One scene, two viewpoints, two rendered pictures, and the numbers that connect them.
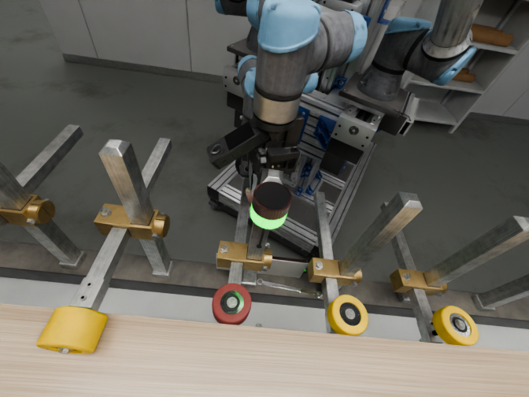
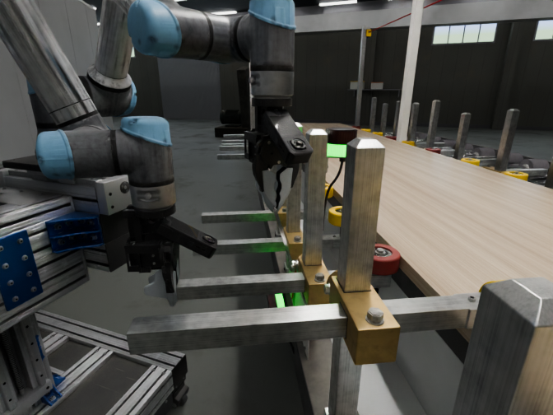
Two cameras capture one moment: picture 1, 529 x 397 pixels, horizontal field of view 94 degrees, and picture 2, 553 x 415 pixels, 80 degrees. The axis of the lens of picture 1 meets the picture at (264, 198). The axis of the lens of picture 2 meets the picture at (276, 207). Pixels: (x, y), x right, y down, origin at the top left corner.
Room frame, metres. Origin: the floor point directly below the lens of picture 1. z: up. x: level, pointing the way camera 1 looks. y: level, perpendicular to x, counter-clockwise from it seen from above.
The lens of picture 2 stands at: (0.37, 0.63, 1.22)
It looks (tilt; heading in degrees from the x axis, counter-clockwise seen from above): 19 degrees down; 270
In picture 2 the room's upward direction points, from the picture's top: straight up
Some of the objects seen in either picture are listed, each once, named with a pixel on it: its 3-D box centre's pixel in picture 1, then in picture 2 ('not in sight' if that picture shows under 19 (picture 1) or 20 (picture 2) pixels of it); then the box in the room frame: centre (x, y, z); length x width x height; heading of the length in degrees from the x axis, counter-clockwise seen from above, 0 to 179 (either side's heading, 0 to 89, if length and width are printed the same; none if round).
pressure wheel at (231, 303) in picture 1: (231, 309); (377, 273); (0.16, 0.02, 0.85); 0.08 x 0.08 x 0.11
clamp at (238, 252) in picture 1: (244, 257); (314, 277); (0.29, 0.02, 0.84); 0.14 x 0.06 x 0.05; 97
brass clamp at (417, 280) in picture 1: (418, 282); (282, 213); (0.36, -0.48, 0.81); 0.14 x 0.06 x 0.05; 97
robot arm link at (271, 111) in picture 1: (275, 102); (270, 86); (0.38, 0.02, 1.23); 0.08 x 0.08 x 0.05
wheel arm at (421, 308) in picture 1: (405, 261); (265, 216); (0.42, -0.46, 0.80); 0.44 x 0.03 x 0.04; 7
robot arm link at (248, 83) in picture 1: (258, 94); (146, 150); (0.60, 0.07, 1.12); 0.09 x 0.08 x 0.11; 21
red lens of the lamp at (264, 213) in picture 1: (271, 200); (341, 135); (0.25, -0.01, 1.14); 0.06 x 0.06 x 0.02
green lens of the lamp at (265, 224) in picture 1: (268, 209); (340, 148); (0.25, -0.01, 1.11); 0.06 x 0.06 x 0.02
